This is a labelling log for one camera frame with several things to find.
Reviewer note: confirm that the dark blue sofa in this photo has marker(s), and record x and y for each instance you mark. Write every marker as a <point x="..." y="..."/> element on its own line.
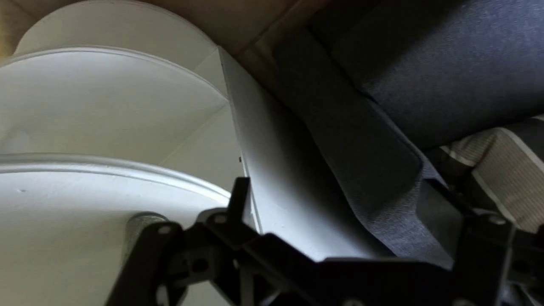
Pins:
<point x="452" y="69"/>

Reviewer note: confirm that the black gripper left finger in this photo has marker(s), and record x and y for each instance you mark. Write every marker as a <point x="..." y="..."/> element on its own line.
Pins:
<point x="153" y="261"/>

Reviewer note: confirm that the blue white striped pillow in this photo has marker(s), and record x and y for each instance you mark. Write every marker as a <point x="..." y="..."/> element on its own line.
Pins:
<point x="510" y="171"/>

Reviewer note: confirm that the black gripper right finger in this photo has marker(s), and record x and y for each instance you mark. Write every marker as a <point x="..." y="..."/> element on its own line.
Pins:
<point x="485" y="261"/>

